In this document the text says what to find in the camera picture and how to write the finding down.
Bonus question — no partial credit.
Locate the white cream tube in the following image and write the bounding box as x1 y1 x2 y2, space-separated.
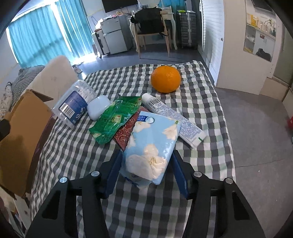
142 93 207 149

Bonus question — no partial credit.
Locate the red patterned notebook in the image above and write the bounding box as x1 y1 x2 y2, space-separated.
113 106 148 151

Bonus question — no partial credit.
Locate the clear plastic swab container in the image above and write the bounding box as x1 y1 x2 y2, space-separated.
52 79 96 128

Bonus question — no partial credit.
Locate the blue floral tissue pack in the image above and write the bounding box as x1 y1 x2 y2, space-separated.
120 111 179 188

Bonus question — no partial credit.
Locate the white earbuds case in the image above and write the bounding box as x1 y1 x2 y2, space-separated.
87 95 111 121

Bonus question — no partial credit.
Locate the green snack packet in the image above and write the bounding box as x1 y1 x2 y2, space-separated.
89 96 142 144

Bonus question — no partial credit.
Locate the orange fruit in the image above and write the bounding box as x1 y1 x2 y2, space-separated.
151 65 181 94

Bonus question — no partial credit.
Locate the checkered tablecloth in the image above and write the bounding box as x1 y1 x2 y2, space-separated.
30 60 235 237

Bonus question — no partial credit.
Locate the brown cardboard box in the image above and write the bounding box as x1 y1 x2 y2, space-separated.
1 90 55 197

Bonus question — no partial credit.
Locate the floral pillow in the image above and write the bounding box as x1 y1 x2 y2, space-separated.
0 82 13 120

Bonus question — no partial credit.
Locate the white covered sofa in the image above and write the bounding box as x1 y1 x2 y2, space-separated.
26 55 78 108

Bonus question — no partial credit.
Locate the striped grey pillow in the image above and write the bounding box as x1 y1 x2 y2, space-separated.
10 65 45 109

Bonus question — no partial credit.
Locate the black bag in kitchen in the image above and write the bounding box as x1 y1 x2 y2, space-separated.
256 48 272 62

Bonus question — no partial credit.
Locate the white small cabinet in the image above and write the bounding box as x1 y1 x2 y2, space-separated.
92 28 110 59

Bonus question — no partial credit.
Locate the left blue curtain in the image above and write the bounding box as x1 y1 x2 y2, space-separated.
8 5 74 68

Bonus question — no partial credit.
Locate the blue curtain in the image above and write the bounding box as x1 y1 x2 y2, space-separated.
56 0 93 58
8 5 74 68

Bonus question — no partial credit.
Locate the silver mini fridge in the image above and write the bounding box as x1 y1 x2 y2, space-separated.
101 15 133 55

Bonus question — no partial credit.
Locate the wooden chair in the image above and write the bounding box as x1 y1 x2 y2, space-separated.
135 11 170 58

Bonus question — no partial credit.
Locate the right blue curtain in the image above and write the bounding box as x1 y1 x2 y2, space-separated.
56 0 93 58

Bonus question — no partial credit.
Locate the dark drawer tower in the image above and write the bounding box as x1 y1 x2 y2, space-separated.
176 10 197 49

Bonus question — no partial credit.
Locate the black bag on chair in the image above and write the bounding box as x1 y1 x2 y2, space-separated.
131 8 169 36

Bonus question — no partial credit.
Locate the black television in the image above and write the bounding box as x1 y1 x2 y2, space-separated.
102 0 138 13

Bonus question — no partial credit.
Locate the white dressing table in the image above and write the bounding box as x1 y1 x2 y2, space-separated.
129 6 178 50

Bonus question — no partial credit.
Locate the oval white mirror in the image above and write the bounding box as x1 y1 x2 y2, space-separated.
138 0 160 8

